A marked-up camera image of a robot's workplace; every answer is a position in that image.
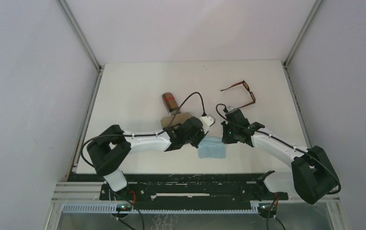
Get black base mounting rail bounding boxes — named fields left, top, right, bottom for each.
left=68, top=173, right=289, bottom=212

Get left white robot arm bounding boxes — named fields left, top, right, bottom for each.
left=84, top=115, right=215, bottom=192

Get brown tortoise sunglasses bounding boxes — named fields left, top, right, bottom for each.
left=219, top=80, right=256, bottom=108

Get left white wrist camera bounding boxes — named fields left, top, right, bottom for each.
left=199, top=115, right=216, bottom=135

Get right black camera cable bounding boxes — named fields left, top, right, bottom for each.
left=215, top=103, right=343, bottom=230

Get brown striped glasses case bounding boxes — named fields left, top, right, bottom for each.
left=161, top=92, right=179, bottom=115

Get aluminium frame post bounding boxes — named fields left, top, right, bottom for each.
left=282, top=0, right=325, bottom=147
left=57, top=0, right=103, bottom=182

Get flag print glasses case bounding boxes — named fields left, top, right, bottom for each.
left=160, top=112, right=192, bottom=128

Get left black camera cable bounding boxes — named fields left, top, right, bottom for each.
left=80, top=92, right=207, bottom=168

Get black camera cable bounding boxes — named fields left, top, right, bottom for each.
left=215, top=103, right=343, bottom=230
left=80, top=92, right=207, bottom=168

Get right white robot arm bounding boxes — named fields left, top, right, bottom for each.
left=221, top=109, right=341, bottom=204

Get left aluminium frame post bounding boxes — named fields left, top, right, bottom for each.
left=57, top=0, right=103, bottom=182

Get right aluminium frame post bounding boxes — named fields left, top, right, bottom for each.
left=282, top=0, right=325, bottom=147

